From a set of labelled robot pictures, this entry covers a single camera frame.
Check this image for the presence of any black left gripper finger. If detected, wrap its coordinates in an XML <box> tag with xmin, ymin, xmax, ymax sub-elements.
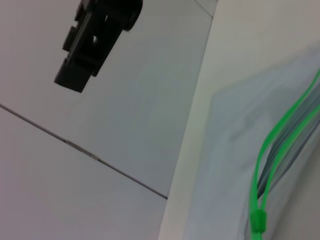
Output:
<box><xmin>53</xmin><ymin>0</ymin><xmax>144</xmax><ymax>94</ymax></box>

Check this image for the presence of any clear document bag green zip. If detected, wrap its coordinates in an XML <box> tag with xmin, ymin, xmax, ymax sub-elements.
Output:
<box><xmin>181</xmin><ymin>39</ymin><xmax>320</xmax><ymax>240</ymax></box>

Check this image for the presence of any green zipper slider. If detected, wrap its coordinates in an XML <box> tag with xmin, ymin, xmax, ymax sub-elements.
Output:
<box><xmin>249</xmin><ymin>209</ymin><xmax>268</xmax><ymax>233</ymax></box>

